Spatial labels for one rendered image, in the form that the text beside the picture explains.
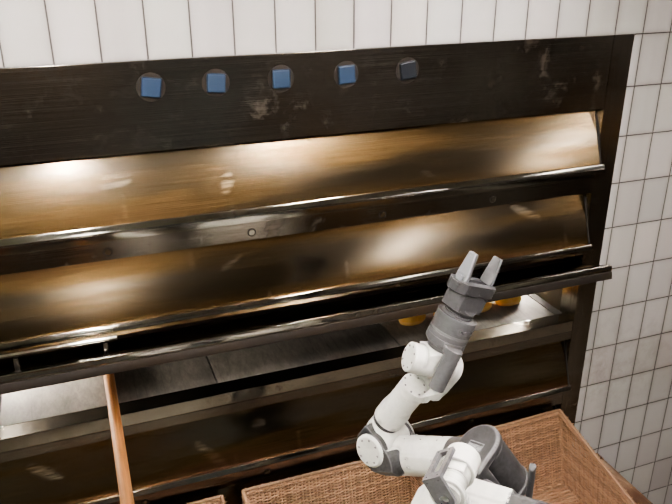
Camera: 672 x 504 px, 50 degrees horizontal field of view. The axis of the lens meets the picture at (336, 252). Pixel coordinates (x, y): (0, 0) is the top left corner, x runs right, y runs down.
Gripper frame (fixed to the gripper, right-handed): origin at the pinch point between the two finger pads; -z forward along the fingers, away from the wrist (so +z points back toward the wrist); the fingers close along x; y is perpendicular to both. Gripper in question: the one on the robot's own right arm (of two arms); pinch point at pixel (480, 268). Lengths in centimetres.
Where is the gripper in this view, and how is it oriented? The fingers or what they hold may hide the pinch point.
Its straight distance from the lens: 152.5
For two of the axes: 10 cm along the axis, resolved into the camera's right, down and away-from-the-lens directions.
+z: -3.8, 8.9, 2.5
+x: -7.4, -1.3, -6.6
